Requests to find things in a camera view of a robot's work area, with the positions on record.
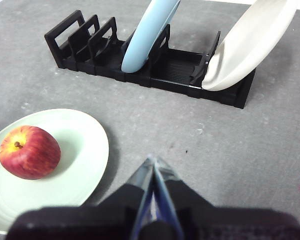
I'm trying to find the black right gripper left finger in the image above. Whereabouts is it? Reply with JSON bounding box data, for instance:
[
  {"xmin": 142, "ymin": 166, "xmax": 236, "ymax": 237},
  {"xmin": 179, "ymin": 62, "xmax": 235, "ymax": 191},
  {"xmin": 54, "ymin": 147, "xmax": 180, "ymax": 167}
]
[{"xmin": 97, "ymin": 155, "xmax": 156, "ymax": 240}]

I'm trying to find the green plate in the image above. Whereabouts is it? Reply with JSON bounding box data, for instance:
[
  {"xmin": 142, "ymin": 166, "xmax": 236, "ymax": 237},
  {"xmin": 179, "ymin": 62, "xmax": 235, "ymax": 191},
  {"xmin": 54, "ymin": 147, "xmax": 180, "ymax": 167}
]
[{"xmin": 0, "ymin": 108, "xmax": 110, "ymax": 235}]

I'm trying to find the beige plate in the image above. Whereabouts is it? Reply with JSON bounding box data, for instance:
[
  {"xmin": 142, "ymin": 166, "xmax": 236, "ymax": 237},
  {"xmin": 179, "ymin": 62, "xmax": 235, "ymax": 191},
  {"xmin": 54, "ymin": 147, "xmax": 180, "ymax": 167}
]
[{"xmin": 201, "ymin": 0, "xmax": 298, "ymax": 91}]

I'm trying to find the red apple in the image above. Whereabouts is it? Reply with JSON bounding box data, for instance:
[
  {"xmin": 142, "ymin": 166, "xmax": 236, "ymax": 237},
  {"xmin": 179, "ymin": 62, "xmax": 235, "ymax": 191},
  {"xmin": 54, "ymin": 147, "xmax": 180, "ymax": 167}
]
[{"xmin": 0, "ymin": 125, "xmax": 62, "ymax": 180}]

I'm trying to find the blue plate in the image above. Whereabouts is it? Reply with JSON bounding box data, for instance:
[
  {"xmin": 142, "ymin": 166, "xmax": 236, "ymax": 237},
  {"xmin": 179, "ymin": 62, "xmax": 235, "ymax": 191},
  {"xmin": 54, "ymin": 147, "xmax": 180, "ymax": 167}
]
[{"xmin": 121, "ymin": 0, "xmax": 181, "ymax": 74}]

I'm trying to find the black plate rack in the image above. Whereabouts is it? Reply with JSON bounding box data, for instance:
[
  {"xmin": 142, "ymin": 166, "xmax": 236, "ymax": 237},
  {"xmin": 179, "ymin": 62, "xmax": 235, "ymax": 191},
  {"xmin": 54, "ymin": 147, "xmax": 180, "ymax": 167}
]
[{"xmin": 44, "ymin": 9, "xmax": 256, "ymax": 110}]

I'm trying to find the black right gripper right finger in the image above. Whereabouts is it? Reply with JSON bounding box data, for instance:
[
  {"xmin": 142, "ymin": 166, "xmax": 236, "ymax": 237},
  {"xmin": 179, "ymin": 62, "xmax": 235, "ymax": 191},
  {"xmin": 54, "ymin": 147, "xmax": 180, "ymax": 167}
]
[{"xmin": 153, "ymin": 156, "xmax": 213, "ymax": 240}]

